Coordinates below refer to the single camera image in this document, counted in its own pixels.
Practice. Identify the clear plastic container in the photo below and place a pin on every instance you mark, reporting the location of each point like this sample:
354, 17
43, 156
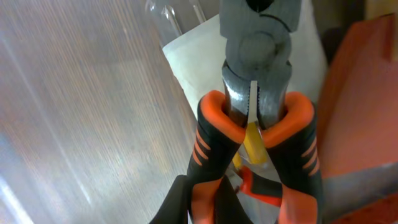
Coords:
94, 127

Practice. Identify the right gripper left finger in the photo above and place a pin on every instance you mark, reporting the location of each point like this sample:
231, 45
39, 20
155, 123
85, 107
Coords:
174, 208

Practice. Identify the orange scraper wooden handle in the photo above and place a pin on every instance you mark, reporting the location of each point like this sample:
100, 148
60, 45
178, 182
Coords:
357, 109

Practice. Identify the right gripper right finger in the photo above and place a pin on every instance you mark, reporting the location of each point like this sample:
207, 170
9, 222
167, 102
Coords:
228, 209

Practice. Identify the orange black long-nose pliers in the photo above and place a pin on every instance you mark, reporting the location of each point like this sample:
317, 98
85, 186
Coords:
291, 144

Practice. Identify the red handled cutting pliers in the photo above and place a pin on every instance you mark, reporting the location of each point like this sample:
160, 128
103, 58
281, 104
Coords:
260, 188

